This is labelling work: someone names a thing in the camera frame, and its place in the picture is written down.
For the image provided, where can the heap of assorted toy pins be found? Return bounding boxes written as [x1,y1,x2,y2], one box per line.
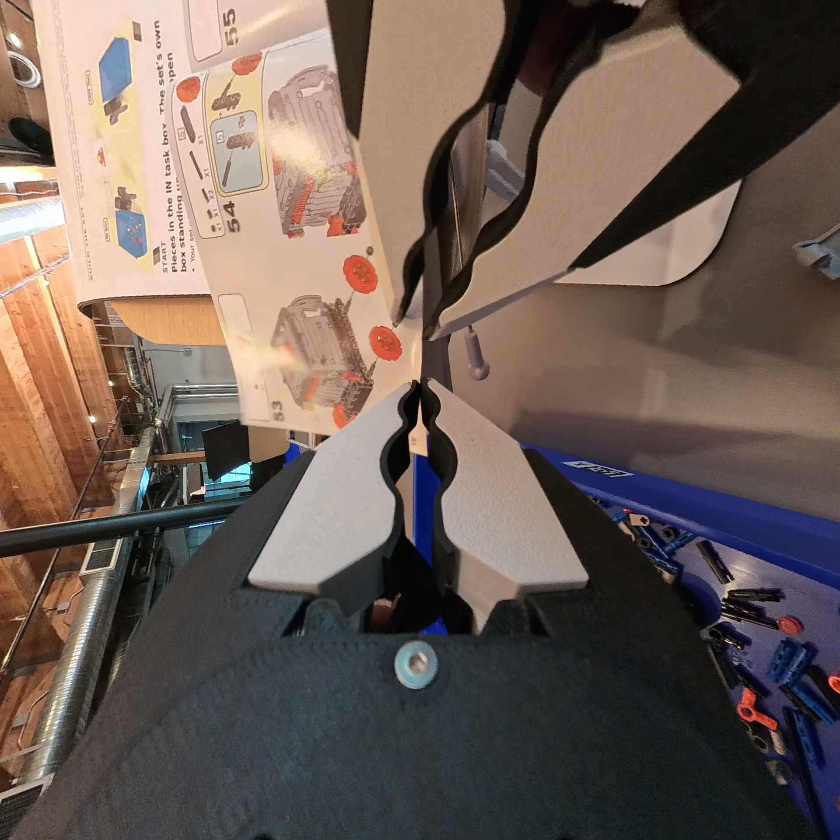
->
[591,499,840,788]

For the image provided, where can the white book stand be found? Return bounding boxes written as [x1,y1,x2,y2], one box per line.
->
[79,295,227,345]

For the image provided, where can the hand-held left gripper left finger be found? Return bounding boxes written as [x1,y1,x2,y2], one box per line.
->
[248,381,421,618]

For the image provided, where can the thin wire with white tip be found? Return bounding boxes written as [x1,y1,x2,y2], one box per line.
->
[449,141,493,382]

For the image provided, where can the black monitor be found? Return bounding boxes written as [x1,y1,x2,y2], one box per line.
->
[200,420,256,484]

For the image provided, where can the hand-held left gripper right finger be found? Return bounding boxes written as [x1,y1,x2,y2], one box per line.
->
[420,377,589,634]

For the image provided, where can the light grey curved panel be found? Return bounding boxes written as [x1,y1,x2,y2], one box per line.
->
[794,223,840,280]

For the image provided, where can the silver ventilation duct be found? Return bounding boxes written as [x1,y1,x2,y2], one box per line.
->
[13,420,168,791]

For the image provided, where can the printed instruction booklet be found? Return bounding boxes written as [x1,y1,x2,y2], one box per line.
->
[171,29,427,437]

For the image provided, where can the printed task sheet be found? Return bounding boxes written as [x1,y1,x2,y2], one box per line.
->
[29,0,342,303]

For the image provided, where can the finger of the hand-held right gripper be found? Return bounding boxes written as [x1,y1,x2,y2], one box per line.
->
[360,0,520,320]
[423,24,743,341]

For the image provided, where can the black metal bar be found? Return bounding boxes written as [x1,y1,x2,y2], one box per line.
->
[0,502,245,559]

